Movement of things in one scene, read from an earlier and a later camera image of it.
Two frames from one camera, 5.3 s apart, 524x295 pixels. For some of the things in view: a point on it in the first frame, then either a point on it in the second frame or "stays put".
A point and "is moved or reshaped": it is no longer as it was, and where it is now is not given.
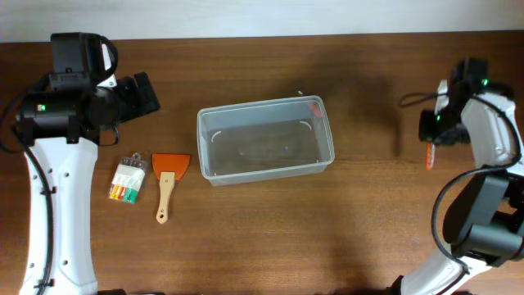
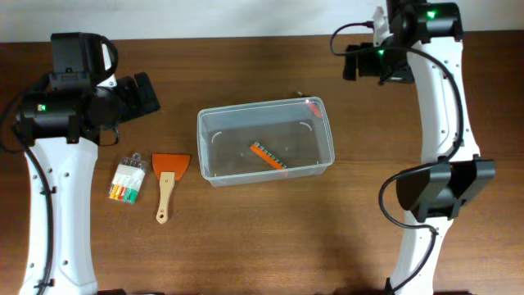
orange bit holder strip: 430,156 is moved or reshaped
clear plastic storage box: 264,140 stays put
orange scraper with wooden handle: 168,169 stays put
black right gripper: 434,131 → 350,62
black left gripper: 137,95 stays put
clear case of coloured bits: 128,179 stays put
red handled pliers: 315,111 is moved or reshaped
